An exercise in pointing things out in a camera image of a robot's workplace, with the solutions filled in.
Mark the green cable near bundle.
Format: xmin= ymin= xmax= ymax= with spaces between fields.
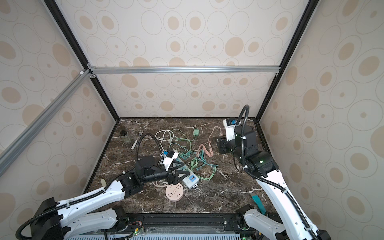
xmin=188 ymin=155 xmax=218 ymax=182

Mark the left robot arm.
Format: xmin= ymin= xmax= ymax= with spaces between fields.
xmin=15 ymin=133 xmax=189 ymax=240

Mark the green charger far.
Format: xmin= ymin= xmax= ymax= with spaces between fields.
xmin=193 ymin=129 xmax=200 ymax=137

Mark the pink charging cable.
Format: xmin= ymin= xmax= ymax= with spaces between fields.
xmin=197 ymin=125 xmax=223 ymax=158

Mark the teal handled tool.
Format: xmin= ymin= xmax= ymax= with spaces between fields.
xmin=251 ymin=195 xmax=267 ymax=215

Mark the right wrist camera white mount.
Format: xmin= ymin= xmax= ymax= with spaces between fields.
xmin=223 ymin=118 xmax=239 ymax=142

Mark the aluminium frame left bar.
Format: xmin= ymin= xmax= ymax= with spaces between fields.
xmin=1 ymin=70 xmax=91 ymax=175

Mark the round pink power socket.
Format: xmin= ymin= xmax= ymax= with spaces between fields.
xmin=166 ymin=184 xmax=184 ymax=202

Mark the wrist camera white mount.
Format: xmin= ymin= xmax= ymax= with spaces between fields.
xmin=223 ymin=118 xmax=239 ymax=142
xmin=161 ymin=148 xmax=179 ymax=171

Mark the green cable far loop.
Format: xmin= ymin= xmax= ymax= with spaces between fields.
xmin=171 ymin=128 xmax=196 ymax=160

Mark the white power strip cord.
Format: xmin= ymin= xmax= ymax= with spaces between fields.
xmin=155 ymin=129 xmax=175 ymax=151

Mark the white colourful power strip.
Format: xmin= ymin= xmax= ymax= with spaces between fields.
xmin=183 ymin=172 xmax=200 ymax=189

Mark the glass spice jar black lid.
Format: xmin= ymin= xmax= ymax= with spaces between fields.
xmin=120 ymin=130 xmax=132 ymax=144

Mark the teal charging cable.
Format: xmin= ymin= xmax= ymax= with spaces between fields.
xmin=179 ymin=146 xmax=218 ymax=172

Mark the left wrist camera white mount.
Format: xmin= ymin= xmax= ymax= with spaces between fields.
xmin=161 ymin=148 xmax=179 ymax=171

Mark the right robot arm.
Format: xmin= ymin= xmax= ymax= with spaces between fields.
xmin=216 ymin=105 xmax=331 ymax=240

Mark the aluminium frame crossbar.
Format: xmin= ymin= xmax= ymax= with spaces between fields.
xmin=91 ymin=66 xmax=280 ymax=74

